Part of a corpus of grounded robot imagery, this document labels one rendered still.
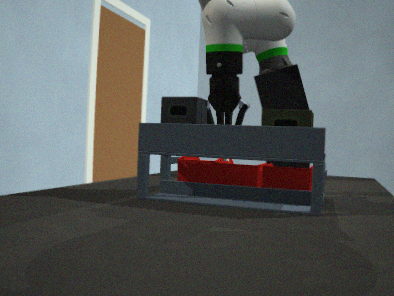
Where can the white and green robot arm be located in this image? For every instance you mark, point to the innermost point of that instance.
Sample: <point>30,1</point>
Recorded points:
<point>232,25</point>

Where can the dark grey metal shelf rack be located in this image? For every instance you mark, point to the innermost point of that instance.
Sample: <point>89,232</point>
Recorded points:
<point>246,142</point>

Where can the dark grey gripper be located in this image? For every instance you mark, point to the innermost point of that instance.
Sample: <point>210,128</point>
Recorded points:
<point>224,97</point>

